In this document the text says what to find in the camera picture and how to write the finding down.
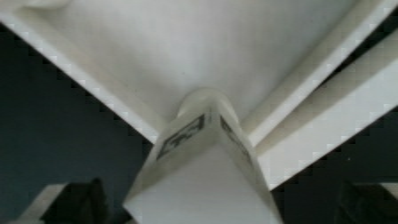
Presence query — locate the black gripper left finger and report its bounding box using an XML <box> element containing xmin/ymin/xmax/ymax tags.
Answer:
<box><xmin>8</xmin><ymin>178</ymin><xmax>111</xmax><ymax>224</ymax></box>

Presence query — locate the white square tabletop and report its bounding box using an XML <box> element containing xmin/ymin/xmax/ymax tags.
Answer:
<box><xmin>0</xmin><ymin>0</ymin><xmax>398</xmax><ymax>141</ymax></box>

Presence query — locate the white table leg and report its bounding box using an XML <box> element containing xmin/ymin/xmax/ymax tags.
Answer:
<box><xmin>122</xmin><ymin>88</ymin><xmax>282</xmax><ymax>224</ymax></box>

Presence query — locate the white front fence wall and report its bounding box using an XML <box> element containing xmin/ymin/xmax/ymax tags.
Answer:
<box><xmin>257</xmin><ymin>33</ymin><xmax>398</xmax><ymax>189</ymax></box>

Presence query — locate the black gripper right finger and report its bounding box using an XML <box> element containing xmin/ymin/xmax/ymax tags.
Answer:
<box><xmin>333</xmin><ymin>181</ymin><xmax>398</xmax><ymax>224</ymax></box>

